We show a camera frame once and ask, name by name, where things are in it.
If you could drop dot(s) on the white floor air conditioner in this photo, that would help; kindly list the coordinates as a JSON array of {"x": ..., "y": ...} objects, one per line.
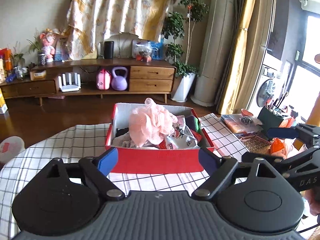
[{"x": 216, "y": 46}]

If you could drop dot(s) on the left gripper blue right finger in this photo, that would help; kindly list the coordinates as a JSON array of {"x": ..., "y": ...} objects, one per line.
[{"x": 220, "y": 170}]

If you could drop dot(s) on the red cardboard box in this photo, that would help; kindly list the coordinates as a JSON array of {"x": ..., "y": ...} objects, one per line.
[{"x": 147, "y": 161}]

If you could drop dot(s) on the red printed packet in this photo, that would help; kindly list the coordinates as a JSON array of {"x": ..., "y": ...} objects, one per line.
[{"x": 164, "y": 145}]

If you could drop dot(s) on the white black grid tablecloth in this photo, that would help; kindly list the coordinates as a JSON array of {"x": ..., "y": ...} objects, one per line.
[{"x": 89, "y": 140}]

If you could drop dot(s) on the purple green scrub sponge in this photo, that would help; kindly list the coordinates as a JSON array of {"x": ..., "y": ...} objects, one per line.
[{"x": 193, "y": 123}]

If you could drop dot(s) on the pink mesh bath sponge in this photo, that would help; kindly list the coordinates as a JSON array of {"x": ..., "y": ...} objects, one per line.
[{"x": 150, "y": 123}]

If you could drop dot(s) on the clear plastic organizer box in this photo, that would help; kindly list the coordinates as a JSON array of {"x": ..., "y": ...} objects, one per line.
[{"x": 241, "y": 125}]

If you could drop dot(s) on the pink plush doll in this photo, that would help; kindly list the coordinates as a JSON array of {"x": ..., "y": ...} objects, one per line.
[{"x": 48, "y": 49}]

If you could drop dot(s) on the black cloth item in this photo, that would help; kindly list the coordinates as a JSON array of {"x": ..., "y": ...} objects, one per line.
[{"x": 120, "y": 132}]

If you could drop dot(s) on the small potted plant striped pot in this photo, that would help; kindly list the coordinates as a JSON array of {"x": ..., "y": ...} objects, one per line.
[{"x": 38, "y": 45}]

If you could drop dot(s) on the tall green potted plant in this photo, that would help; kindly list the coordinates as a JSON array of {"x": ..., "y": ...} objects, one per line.
[{"x": 178, "y": 27}]

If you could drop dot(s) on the pink toy suitcase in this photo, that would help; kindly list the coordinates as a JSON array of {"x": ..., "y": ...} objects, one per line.
[{"x": 103, "y": 79}]

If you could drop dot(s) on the patterned cream blanket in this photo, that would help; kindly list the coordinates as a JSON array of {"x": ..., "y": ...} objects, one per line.
[{"x": 89, "y": 22}]

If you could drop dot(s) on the white wifi router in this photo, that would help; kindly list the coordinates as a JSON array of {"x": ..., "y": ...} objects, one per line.
[{"x": 69, "y": 82}]

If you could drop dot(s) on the clear bag with fruit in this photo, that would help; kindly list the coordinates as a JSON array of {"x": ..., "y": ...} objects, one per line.
[{"x": 142, "y": 50}]

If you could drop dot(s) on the white washing machine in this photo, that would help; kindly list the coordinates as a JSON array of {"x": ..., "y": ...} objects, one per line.
[{"x": 265, "y": 88}]

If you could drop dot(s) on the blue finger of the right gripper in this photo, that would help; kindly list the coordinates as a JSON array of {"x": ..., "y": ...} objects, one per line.
[{"x": 282, "y": 133}]

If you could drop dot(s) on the purple kettlebell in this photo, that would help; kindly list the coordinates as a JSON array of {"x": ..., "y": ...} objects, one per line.
[{"x": 119, "y": 82}]

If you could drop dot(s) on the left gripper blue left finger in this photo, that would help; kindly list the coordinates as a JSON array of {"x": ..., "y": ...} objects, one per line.
[{"x": 95, "y": 172}]

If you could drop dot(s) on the yellow curtain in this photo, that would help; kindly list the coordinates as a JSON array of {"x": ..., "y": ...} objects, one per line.
[{"x": 231, "y": 79}]

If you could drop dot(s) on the black cylindrical speaker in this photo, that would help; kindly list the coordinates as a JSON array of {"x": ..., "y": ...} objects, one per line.
[{"x": 108, "y": 49}]

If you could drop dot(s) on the wooden tv cabinet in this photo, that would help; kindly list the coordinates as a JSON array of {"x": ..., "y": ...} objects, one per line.
[{"x": 94, "y": 77}]

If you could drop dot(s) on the white printed cloth bag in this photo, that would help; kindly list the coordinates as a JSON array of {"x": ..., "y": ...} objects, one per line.
[{"x": 124, "y": 141}]

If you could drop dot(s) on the small cardboard box on cabinet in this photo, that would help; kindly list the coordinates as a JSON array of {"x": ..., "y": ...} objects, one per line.
[{"x": 37, "y": 75}]

